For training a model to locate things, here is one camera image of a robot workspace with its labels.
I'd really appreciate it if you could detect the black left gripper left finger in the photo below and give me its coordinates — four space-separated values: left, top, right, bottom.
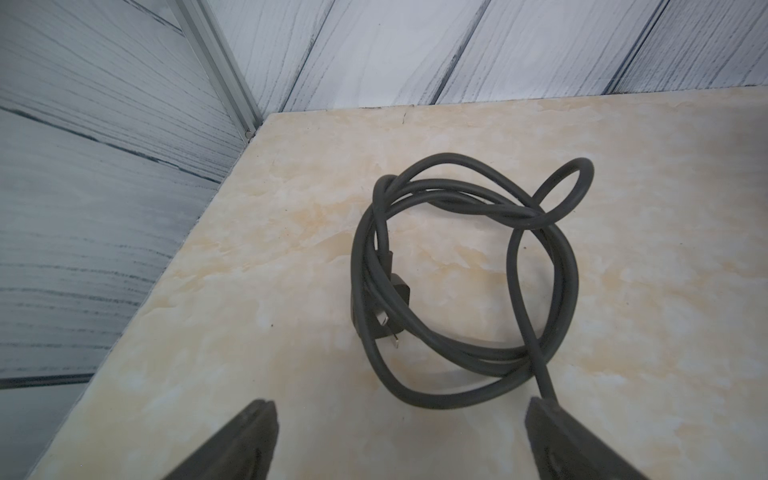
165 399 279 480

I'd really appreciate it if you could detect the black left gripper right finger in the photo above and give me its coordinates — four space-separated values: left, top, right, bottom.
525 397 647 480

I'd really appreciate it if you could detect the black power strip cable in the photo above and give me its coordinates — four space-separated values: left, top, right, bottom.
350 152 596 411

